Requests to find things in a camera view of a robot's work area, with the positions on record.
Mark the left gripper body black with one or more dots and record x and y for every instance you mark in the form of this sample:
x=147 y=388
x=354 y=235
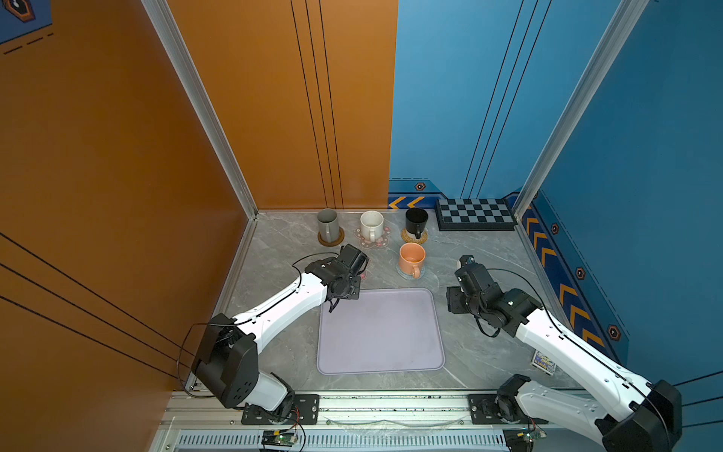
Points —
x=353 y=288

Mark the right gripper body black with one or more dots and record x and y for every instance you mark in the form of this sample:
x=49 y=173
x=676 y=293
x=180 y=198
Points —
x=457 y=302

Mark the brown wooden coaster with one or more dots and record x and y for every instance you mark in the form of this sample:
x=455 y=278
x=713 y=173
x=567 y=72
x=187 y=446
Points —
x=332 y=244

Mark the grey mug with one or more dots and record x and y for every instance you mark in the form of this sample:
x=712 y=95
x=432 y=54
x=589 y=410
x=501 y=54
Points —
x=328 y=225

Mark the pink flower coaster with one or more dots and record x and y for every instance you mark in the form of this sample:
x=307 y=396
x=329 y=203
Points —
x=381 y=242

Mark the white mug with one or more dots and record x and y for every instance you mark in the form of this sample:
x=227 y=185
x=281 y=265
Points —
x=372 y=224

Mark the blue woven round coaster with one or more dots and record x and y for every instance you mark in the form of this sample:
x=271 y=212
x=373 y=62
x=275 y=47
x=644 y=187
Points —
x=402 y=275

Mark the orange mug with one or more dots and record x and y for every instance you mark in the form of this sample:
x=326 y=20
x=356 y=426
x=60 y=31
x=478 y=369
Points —
x=412 y=260

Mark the rattan woven round coaster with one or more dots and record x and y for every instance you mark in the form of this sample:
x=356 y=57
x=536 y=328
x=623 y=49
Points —
x=411 y=238

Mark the black mug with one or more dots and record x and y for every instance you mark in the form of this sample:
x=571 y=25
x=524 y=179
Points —
x=416 y=221

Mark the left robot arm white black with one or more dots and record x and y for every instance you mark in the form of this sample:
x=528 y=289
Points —
x=227 y=359

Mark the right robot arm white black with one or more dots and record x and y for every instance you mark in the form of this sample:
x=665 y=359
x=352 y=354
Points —
x=622 y=410

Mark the small printed card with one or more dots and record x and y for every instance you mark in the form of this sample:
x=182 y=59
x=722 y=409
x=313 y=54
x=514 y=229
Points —
x=544 y=363

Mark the lavender silicone tray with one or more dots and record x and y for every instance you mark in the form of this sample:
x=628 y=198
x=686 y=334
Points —
x=384 y=331

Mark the black checkerboard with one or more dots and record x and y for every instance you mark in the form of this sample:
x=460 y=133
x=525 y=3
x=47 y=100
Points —
x=458 y=215

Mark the circuit board right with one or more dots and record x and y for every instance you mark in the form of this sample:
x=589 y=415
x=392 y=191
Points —
x=523 y=440

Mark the green circuit board left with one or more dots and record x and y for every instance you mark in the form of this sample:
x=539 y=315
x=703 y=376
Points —
x=279 y=440

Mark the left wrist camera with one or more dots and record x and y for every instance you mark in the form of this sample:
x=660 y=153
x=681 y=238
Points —
x=353 y=259

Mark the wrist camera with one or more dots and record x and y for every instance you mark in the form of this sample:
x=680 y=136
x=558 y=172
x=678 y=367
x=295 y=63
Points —
x=473 y=278
x=353 y=259

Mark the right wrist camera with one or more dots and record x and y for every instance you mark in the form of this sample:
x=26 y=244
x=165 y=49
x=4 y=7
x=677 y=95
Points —
x=473 y=278

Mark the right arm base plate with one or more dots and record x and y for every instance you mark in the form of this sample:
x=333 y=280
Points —
x=484 y=409

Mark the aluminium front rail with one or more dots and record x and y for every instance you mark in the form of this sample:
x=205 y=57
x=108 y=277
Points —
x=395 y=410

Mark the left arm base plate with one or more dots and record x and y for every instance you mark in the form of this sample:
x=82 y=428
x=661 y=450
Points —
x=298 y=408

